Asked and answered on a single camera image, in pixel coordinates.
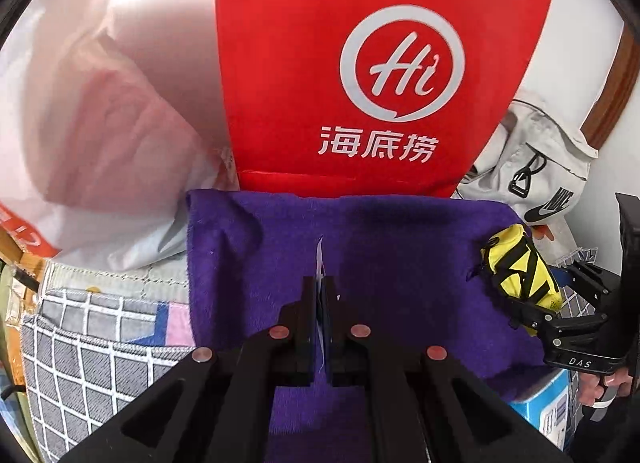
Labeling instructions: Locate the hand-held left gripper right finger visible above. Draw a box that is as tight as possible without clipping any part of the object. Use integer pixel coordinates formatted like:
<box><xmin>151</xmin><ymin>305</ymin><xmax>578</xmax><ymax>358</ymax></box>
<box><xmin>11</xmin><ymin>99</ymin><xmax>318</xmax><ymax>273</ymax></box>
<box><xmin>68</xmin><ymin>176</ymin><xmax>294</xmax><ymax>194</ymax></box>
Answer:
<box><xmin>322</xmin><ymin>277</ymin><xmax>557</xmax><ymax>463</ymax></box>

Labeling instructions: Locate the brown wooden frame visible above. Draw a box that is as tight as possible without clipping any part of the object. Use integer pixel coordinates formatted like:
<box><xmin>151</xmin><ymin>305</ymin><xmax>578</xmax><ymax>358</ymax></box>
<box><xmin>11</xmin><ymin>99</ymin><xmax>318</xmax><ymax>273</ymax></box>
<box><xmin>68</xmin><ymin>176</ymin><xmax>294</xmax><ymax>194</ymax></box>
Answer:
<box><xmin>581</xmin><ymin>18</ymin><xmax>637</xmax><ymax>150</ymax></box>

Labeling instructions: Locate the grey checked blanket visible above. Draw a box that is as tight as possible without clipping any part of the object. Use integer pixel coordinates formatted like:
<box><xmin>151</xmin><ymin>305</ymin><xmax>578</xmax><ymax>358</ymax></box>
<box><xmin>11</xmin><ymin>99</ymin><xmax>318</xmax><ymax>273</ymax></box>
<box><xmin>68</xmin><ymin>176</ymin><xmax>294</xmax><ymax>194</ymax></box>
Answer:
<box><xmin>20</xmin><ymin>243</ymin><xmax>601</xmax><ymax>463</ymax></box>

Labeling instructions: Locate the purple towel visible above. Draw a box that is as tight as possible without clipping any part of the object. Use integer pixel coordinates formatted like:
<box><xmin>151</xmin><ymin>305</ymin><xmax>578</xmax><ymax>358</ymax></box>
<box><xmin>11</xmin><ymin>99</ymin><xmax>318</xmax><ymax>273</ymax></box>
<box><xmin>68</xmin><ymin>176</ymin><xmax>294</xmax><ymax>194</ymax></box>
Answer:
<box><xmin>185</xmin><ymin>189</ymin><xmax>551</xmax><ymax>463</ymax></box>

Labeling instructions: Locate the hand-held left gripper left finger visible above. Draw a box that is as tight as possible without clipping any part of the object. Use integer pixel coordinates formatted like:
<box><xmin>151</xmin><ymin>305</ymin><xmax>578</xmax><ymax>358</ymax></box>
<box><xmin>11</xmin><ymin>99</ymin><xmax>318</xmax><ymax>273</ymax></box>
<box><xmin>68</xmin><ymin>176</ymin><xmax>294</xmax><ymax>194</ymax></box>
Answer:
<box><xmin>57</xmin><ymin>275</ymin><xmax>321</xmax><ymax>463</ymax></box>

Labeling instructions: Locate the yellow black pouch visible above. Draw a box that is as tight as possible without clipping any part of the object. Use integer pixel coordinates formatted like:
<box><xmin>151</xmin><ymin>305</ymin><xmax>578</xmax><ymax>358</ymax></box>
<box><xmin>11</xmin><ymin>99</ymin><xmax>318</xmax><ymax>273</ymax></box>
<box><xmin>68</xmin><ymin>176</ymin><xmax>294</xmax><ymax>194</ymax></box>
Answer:
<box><xmin>480</xmin><ymin>224</ymin><xmax>563</xmax><ymax>336</ymax></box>

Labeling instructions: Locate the grey sling bag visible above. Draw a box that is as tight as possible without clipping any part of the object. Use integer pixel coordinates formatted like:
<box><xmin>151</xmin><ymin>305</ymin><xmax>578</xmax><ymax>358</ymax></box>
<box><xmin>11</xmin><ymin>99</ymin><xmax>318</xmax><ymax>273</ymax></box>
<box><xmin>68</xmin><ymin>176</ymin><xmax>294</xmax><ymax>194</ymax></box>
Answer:
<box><xmin>457</xmin><ymin>88</ymin><xmax>598</xmax><ymax>226</ymax></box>

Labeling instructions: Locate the person's right hand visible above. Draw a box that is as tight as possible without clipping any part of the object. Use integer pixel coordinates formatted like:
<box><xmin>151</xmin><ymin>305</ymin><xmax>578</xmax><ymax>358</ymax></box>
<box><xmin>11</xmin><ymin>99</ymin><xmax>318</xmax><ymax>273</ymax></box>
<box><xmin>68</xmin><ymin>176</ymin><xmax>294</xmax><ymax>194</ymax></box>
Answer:
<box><xmin>579</xmin><ymin>369</ymin><xmax>635</xmax><ymax>423</ymax></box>

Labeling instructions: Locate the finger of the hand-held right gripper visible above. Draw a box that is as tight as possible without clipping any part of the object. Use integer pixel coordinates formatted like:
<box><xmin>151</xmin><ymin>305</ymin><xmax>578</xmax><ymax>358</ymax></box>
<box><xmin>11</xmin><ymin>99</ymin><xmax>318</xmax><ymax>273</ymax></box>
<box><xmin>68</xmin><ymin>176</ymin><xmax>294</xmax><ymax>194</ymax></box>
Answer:
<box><xmin>546</xmin><ymin>250</ymin><xmax>616</xmax><ymax>305</ymax></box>
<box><xmin>509</xmin><ymin>299</ymin><xmax>610</xmax><ymax>341</ymax></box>

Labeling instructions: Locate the blue cardboard box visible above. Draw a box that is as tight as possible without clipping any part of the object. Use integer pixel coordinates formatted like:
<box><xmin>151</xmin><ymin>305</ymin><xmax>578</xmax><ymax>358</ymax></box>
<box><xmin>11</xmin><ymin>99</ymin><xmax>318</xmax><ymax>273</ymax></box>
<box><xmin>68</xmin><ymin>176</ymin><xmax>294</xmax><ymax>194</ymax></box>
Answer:
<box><xmin>511</xmin><ymin>368</ymin><xmax>575</xmax><ymax>455</ymax></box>

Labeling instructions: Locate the white plastic bag orange label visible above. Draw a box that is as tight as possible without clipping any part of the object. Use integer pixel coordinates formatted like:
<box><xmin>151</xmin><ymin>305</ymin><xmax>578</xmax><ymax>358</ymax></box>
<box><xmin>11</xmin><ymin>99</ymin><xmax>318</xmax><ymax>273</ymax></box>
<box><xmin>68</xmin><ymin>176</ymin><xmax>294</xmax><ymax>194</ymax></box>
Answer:
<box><xmin>0</xmin><ymin>0</ymin><xmax>241</xmax><ymax>271</ymax></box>

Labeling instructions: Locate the red paper bag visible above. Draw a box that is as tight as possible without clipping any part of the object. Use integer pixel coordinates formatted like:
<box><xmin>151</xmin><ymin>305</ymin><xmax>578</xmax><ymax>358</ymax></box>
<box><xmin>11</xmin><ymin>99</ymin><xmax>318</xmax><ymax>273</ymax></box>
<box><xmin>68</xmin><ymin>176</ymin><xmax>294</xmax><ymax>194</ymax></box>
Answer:
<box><xmin>214</xmin><ymin>0</ymin><xmax>552</xmax><ymax>200</ymax></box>

